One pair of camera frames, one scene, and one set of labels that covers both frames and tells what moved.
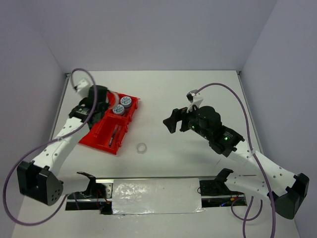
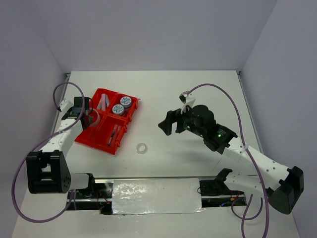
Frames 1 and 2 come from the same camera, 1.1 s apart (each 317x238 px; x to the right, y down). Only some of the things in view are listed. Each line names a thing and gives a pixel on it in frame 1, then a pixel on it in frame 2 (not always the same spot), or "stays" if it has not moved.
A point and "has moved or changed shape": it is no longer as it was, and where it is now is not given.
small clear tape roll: x=141 y=148 stays
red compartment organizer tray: x=108 y=134 stays
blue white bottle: x=118 y=109 stays
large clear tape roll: x=113 y=99 has moved or changed shape
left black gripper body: x=105 y=107 to x=86 y=127
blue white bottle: x=126 y=101 stays
